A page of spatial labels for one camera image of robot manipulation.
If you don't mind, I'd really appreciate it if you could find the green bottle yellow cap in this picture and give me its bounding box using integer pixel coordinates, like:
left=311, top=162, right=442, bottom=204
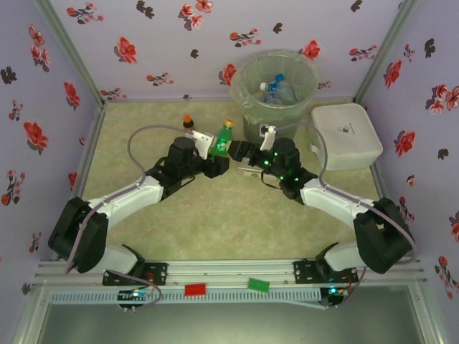
left=209, top=119, right=236, bottom=159

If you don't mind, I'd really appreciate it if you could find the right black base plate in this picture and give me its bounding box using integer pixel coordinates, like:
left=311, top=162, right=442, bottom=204
left=293, top=259, right=359, bottom=286

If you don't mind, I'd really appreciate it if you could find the white lidded plastic container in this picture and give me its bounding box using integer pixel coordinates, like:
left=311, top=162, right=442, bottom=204
left=308, top=103, right=384, bottom=172

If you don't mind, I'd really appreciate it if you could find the aluminium corner post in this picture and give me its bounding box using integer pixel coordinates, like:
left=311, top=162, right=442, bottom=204
left=354, top=0, right=421, bottom=104
left=32, top=0, right=105, bottom=105

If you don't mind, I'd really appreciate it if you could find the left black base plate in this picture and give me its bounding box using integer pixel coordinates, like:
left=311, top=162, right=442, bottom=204
left=102, top=262, right=169, bottom=287

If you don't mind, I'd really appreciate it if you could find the aluminium front rail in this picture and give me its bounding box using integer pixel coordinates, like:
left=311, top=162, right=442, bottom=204
left=34, top=258, right=360, bottom=288

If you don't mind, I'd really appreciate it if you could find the grey translucent waste bin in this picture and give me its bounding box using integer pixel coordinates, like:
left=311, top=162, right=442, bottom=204
left=229, top=49, right=321, bottom=143

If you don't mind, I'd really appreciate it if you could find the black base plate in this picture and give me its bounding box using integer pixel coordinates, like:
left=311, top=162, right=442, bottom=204
left=102, top=262, right=169, bottom=287
left=293, top=259, right=359, bottom=286

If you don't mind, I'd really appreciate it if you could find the white slotted cable duct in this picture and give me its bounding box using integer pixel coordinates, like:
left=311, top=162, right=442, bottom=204
left=47, top=288, right=323, bottom=306

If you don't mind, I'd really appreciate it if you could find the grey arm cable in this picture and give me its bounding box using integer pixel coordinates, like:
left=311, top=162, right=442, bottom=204
left=275, top=121, right=418, bottom=310
left=64, top=123, right=197, bottom=310

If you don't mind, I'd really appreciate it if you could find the left circuit board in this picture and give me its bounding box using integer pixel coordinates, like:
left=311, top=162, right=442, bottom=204
left=117, top=289, right=151, bottom=301

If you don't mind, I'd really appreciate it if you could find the right grey arm cable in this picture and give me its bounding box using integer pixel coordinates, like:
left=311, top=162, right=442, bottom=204
left=275, top=121, right=418, bottom=310

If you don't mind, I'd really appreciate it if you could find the aluminium side rail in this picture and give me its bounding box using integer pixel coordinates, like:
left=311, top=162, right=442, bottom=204
left=52, top=103, right=105, bottom=262
left=368, top=161, right=399, bottom=216

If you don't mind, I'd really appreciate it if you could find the green block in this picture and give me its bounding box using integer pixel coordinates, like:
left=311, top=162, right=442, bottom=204
left=247, top=277, right=271, bottom=292

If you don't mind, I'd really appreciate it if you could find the red block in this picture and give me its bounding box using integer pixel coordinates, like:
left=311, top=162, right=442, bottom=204
left=184, top=283, right=207, bottom=297

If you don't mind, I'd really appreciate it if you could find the left grey arm cable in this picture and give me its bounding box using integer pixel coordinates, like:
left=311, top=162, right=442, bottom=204
left=64, top=123, right=197, bottom=310

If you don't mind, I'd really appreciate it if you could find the clear flat plastic box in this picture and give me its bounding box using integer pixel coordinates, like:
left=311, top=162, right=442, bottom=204
left=237, top=164, right=268, bottom=181

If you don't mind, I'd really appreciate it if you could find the clear bottle blue label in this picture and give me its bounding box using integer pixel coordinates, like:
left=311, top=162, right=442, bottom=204
left=273, top=72, right=301, bottom=103

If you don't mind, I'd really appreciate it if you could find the blue label bottle white cap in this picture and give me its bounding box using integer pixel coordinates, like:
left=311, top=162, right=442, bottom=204
left=258, top=82, right=285, bottom=106

